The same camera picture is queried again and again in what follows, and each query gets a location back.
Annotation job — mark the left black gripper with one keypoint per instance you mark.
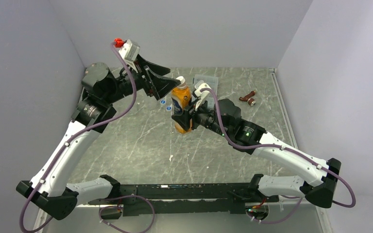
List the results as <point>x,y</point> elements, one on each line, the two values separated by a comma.
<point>158,86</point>

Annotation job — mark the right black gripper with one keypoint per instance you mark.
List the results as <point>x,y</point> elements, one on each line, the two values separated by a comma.
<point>184,119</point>

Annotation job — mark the orange juice bottle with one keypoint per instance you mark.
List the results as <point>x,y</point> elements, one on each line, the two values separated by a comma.
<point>181,97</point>

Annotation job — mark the white bottle cap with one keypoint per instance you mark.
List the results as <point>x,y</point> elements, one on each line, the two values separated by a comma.
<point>182,80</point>

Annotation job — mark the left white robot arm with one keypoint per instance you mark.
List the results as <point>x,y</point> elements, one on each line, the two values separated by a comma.
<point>49,189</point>

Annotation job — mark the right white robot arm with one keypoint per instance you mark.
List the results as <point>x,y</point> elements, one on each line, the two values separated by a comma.
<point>314,179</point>

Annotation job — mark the clear plastic screw box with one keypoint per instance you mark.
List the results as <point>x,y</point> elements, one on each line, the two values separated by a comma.
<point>212,82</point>

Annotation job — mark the brown pipe fitting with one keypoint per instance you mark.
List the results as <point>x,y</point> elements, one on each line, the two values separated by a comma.
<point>249,98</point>

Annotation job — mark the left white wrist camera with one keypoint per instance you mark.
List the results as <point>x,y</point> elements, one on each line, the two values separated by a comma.
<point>127,49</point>

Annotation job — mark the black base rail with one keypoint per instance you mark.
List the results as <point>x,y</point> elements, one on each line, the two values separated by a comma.
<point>140,199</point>

